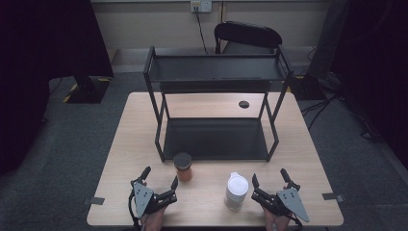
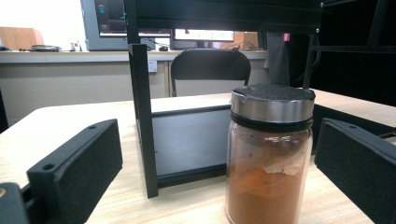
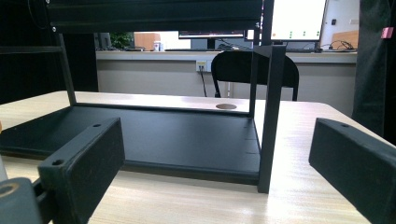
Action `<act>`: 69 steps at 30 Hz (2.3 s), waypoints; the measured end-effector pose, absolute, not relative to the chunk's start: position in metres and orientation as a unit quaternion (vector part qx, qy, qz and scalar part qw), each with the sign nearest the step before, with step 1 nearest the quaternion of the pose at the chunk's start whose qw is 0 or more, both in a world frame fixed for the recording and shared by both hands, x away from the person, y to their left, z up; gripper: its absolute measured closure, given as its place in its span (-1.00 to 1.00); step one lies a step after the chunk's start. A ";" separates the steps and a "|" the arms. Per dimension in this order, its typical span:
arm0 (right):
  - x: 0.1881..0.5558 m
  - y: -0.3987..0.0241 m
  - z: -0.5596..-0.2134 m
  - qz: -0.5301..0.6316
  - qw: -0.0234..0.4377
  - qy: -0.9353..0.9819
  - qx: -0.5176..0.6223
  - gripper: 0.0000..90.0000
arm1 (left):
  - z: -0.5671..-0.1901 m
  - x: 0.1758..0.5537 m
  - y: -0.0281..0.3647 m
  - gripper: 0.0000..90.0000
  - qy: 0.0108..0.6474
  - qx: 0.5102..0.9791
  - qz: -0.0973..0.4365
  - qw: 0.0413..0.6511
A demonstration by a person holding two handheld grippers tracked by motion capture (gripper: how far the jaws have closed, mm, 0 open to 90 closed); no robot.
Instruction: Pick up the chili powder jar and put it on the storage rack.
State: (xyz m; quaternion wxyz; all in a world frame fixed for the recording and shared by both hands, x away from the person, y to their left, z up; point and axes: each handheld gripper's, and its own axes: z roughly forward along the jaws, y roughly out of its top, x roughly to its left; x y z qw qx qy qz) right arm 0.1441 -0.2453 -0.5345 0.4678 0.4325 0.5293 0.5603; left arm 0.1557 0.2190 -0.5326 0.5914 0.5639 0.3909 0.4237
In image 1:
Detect black floor cables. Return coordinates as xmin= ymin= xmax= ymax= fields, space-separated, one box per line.
xmin=300 ymin=71 xmax=383 ymax=141

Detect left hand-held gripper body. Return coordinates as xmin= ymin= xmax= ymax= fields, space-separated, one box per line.
xmin=129 ymin=178 xmax=179 ymax=220

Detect black power cable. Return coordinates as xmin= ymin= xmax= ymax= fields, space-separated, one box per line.
xmin=193 ymin=6 xmax=210 ymax=55

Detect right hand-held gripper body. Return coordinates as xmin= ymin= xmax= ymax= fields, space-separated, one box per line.
xmin=250 ymin=187 xmax=311 ymax=224

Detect person's right hand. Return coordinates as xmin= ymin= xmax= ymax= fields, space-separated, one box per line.
xmin=262 ymin=207 xmax=292 ymax=231

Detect black two-tier metal rack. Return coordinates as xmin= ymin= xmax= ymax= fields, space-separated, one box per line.
xmin=142 ymin=44 xmax=293 ymax=163

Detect right hand-held gripper cable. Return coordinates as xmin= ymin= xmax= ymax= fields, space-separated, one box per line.
xmin=286 ymin=214 xmax=304 ymax=231

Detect dark curtain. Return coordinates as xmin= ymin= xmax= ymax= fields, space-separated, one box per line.
xmin=331 ymin=0 xmax=408 ymax=162
xmin=0 ymin=0 xmax=114 ymax=176

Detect glass jar with black lid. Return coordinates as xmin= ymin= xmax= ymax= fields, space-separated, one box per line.
xmin=173 ymin=152 xmax=193 ymax=183

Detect grey upright panel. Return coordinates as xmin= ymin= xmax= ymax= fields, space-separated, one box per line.
xmin=307 ymin=0 xmax=350 ymax=80

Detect left hand-held gripper cable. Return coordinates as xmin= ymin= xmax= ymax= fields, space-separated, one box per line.
xmin=127 ymin=191 xmax=142 ymax=230

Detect black stand base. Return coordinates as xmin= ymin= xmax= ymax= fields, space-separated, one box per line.
xmin=63 ymin=75 xmax=113 ymax=104
xmin=289 ymin=75 xmax=327 ymax=101

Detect white lidded container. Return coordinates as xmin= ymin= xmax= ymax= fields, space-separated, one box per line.
xmin=224 ymin=171 xmax=250 ymax=211

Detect hand-held gripper cable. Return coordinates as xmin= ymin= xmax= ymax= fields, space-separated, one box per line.
xmin=286 ymin=214 xmax=304 ymax=231
xmin=127 ymin=191 xmax=142 ymax=230

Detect person's left hand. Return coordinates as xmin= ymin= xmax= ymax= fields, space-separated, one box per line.
xmin=141 ymin=206 xmax=168 ymax=231

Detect black folding chair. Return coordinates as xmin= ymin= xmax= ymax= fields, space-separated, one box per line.
xmin=214 ymin=20 xmax=283 ymax=55

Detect white wall socket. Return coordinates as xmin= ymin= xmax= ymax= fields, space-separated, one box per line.
xmin=190 ymin=0 xmax=213 ymax=13

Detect black tape strip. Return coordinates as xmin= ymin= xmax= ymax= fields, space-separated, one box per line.
xmin=84 ymin=196 xmax=106 ymax=206
xmin=321 ymin=192 xmax=344 ymax=203

